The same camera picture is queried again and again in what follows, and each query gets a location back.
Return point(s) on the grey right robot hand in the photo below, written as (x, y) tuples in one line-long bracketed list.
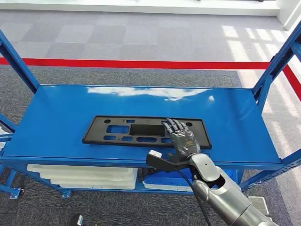
[(184, 143)]

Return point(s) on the black plastic panel part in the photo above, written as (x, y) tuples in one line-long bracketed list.
[(93, 131)]

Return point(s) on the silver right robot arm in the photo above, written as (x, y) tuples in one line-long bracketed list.
[(225, 199)]

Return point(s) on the small black part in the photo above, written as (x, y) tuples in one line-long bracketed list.
[(145, 173)]

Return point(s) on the blue metal shelf rack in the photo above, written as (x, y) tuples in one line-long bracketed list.
[(59, 124)]

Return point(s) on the flat white panel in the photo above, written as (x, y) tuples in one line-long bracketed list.
[(164, 186)]

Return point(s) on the silver floor socket cover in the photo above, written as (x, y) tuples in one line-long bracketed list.
[(259, 204)]

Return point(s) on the red floor tape line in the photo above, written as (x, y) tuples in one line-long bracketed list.
[(118, 64)]

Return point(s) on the stack of white panels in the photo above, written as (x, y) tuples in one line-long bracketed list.
[(82, 176)]

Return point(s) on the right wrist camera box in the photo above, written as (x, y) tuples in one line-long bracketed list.
[(155, 153)]

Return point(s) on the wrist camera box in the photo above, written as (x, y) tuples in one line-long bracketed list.
[(78, 220), (155, 153)]

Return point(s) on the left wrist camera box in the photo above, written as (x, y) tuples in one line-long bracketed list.
[(78, 220)]

